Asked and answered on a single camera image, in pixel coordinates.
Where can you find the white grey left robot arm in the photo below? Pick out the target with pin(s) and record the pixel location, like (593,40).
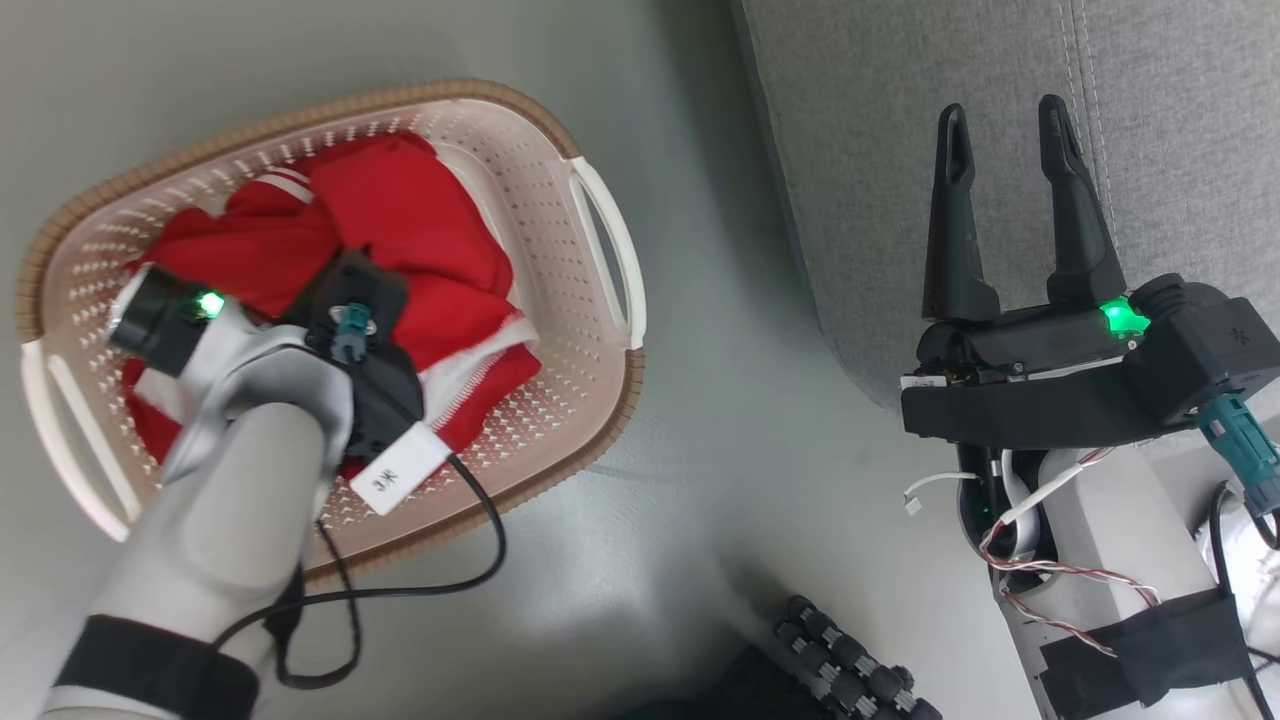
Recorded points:
(230,520)

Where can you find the beige plastic laundry basket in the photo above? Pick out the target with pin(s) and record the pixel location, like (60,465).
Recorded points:
(565,250)

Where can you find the white printed label tag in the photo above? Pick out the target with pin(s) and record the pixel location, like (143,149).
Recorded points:
(398,472)

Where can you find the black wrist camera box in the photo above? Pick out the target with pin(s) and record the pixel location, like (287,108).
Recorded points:
(1210,350)
(385,390)

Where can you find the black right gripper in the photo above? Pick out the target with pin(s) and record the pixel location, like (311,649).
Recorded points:
(1020,400)

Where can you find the teal right camera connector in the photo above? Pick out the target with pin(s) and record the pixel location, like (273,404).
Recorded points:
(1240,440)

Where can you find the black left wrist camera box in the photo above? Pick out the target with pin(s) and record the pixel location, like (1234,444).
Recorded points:
(385,390)

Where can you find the teal left camera connector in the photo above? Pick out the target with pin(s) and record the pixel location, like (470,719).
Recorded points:
(352,330)

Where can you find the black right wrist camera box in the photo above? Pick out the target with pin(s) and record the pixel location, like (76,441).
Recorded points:
(1210,350)

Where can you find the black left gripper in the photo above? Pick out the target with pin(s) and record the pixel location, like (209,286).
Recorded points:
(160,315)

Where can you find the red clothing with white trim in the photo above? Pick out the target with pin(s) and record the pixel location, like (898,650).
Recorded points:
(400,200)

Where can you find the teal camera connector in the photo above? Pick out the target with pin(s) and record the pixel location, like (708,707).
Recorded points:
(1240,440)
(352,330)

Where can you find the black roller wheel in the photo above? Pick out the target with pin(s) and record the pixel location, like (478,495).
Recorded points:
(850,660)

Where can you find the grey fabric sofa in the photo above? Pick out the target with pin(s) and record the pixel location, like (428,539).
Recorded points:
(850,150)

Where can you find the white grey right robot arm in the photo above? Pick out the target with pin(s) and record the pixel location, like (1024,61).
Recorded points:
(1120,530)

